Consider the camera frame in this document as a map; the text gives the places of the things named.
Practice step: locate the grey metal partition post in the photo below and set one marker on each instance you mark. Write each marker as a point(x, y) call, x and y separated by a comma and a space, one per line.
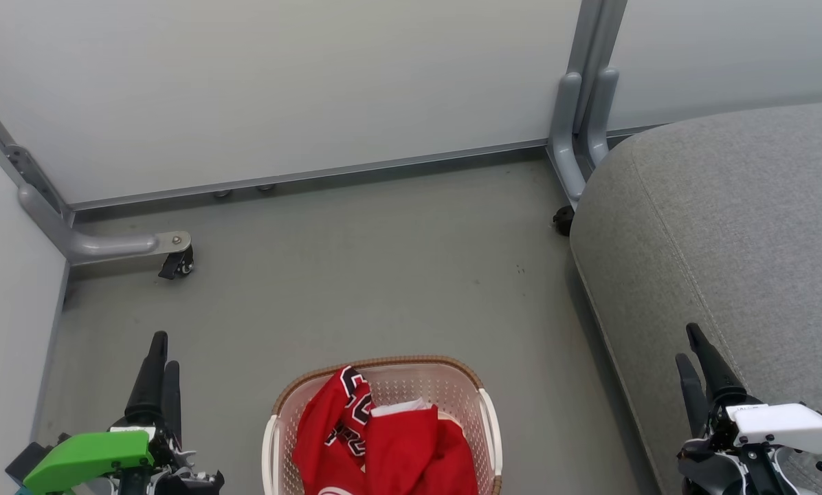
point(593, 34)

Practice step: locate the grey fabric sofa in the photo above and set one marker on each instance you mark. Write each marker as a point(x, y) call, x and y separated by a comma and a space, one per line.
point(720, 227)

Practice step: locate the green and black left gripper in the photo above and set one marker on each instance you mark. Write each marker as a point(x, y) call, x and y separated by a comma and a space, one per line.
point(88, 457)

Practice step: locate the black caster wheel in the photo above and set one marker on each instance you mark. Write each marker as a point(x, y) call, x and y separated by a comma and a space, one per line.
point(177, 265)
point(563, 220)

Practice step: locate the red basketball jersey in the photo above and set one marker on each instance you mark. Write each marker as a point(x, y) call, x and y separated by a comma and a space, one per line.
point(390, 447)

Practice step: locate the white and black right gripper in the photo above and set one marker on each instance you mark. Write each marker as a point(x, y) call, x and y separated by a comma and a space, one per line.
point(775, 430)

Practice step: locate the white plastic laundry basket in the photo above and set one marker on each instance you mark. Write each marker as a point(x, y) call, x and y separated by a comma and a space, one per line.
point(476, 412)

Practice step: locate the grey partition leg with bracket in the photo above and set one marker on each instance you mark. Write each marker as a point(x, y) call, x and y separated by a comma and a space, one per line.
point(102, 245)

